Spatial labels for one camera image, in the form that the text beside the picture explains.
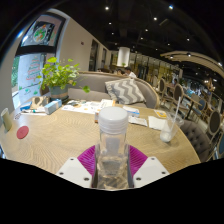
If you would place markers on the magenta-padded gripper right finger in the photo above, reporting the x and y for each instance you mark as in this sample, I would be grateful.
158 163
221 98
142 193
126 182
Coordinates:
150 171

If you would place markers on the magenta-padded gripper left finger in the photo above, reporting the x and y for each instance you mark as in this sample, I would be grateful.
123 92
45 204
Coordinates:
75 171

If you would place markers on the clear bottle with white cap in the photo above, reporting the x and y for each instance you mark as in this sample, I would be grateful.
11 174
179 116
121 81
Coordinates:
112 150

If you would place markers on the clear plastic cup with straw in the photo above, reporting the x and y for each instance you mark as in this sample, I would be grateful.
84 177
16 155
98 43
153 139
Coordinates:
168 131

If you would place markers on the white napkin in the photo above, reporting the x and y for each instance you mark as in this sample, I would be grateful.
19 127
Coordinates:
156 122

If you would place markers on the white leaflet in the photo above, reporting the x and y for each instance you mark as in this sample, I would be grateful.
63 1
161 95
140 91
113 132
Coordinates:
138 120

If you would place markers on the grey tufted chair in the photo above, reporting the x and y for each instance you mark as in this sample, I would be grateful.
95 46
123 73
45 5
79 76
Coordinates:
196 136

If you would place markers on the yellow card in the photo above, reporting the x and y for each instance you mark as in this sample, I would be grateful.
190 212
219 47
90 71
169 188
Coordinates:
160 113

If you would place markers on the long white box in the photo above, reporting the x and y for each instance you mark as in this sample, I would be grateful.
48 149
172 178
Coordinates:
96 116

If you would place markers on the small blue and white booklet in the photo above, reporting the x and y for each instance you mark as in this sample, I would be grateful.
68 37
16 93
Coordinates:
133 110

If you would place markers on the flat round red coaster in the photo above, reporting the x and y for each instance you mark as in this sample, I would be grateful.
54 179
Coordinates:
22 132

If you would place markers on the light blue small box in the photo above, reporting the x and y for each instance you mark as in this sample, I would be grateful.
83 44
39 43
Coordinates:
52 106

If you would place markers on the brown cardboard stand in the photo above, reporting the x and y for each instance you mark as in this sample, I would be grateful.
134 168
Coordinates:
40 102

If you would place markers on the blue flat pack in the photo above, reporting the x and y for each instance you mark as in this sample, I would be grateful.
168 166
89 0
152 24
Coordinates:
25 106

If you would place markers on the grey chevron cushion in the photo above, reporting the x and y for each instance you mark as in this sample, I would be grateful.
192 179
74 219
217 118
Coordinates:
125 90

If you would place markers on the group of dining chairs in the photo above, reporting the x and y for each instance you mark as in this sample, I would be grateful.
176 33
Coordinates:
178 91

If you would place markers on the green and white mug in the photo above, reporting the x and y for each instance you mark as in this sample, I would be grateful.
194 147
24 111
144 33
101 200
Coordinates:
6 119

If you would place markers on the grey curved sofa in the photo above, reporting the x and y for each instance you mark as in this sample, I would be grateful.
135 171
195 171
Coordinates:
93 83

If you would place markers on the green potted plant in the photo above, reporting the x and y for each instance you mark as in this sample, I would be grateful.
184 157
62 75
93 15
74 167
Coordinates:
58 75

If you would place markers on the person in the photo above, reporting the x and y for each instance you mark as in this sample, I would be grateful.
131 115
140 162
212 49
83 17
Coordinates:
130 73
118 71

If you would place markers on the window with tree decals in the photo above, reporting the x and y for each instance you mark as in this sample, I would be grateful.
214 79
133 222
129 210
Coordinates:
33 73

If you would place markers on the white cylindrical column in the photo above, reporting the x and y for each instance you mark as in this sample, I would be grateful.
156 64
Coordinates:
123 56

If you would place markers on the group of ceiling lights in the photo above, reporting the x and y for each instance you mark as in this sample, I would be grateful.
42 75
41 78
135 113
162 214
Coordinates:
155 18

